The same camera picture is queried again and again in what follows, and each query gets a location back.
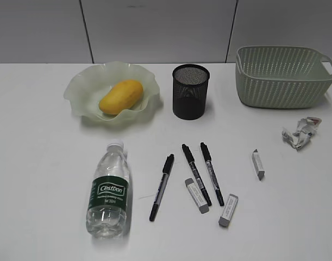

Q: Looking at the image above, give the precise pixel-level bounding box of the black marker pen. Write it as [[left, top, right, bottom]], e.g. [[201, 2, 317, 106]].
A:
[[200, 142, 224, 206], [149, 154, 174, 222], [181, 144, 212, 207]]

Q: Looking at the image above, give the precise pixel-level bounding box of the yellow mango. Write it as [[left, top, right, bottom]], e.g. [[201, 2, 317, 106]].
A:
[[98, 79, 143, 115]]

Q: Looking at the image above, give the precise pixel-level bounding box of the grey white eraser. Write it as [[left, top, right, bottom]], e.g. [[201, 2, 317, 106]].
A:
[[184, 178, 209, 214], [252, 149, 265, 181], [218, 194, 239, 227]]

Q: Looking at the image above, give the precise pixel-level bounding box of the clear water bottle green label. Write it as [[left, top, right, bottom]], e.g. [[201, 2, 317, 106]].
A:
[[86, 140, 130, 238]]

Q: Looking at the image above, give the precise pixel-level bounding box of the waste paper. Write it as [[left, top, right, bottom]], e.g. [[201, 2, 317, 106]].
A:
[[282, 117, 322, 151]]

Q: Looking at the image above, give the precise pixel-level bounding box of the black mesh pen holder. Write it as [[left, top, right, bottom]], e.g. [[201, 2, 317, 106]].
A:
[[172, 64, 210, 120]]

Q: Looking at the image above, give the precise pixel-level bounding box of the frosted green wavy plate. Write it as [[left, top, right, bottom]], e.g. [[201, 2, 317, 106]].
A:
[[64, 61, 162, 125]]

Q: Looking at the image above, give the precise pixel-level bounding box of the pale green plastic basket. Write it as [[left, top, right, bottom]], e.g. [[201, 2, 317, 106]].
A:
[[235, 46, 332, 109]]

